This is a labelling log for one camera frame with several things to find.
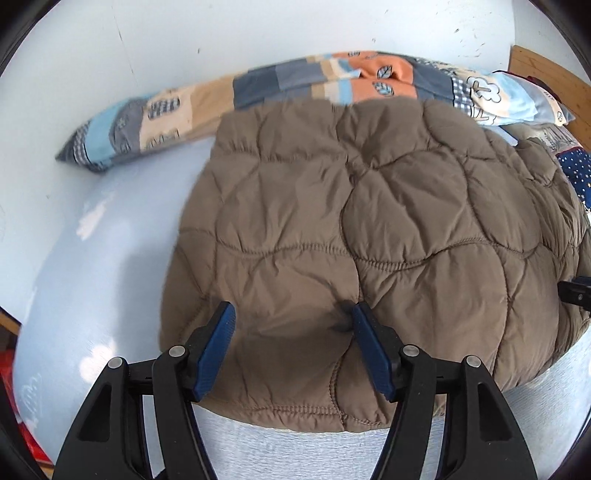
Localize patchwork patterned pillow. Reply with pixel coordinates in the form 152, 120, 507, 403
55, 50, 578, 174

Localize dark red cloth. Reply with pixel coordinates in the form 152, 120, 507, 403
526, 74, 562, 100

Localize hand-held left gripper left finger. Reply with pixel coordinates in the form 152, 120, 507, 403
51, 301, 237, 480

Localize wooden headboard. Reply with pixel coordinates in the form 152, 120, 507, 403
509, 45, 588, 121

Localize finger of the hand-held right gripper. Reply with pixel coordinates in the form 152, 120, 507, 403
558, 276, 591, 320

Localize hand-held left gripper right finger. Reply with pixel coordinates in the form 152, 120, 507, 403
351, 302, 539, 480

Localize navy star-print pillow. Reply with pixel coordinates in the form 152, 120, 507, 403
556, 148, 591, 211

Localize grey sketch-print pillow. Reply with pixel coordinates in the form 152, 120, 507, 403
508, 122, 585, 154

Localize brown quilted jacket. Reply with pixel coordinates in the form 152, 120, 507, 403
159, 99, 591, 435

